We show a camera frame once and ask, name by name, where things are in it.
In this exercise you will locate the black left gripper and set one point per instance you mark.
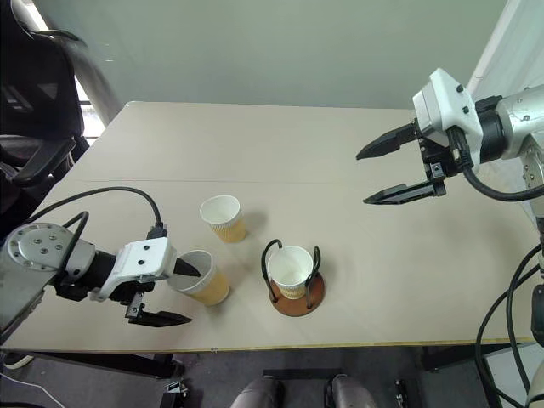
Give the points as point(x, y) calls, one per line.
point(135, 293)

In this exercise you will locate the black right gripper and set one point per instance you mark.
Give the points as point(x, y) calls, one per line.
point(438, 159)

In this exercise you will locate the yellow ribbed paper cup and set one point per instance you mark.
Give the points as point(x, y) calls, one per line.
point(229, 227)
point(293, 272)
point(212, 287)

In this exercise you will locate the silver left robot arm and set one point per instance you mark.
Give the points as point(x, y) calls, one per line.
point(38, 248)

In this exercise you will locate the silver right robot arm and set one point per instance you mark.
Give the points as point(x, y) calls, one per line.
point(516, 121)

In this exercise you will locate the dark rounded grey shape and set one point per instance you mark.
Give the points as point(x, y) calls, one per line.
point(257, 393)
point(353, 391)

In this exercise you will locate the black office chair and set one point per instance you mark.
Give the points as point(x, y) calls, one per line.
point(34, 93)

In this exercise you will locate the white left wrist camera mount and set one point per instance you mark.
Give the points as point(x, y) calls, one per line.
point(142, 259)

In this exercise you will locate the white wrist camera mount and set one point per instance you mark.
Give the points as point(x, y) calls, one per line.
point(142, 259)
point(444, 104)

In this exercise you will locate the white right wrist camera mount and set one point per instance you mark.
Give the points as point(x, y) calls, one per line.
point(444, 104)

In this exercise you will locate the black table frame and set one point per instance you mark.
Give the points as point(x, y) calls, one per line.
point(106, 361)

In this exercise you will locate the white wall panel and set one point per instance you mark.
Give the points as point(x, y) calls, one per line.
point(506, 47)

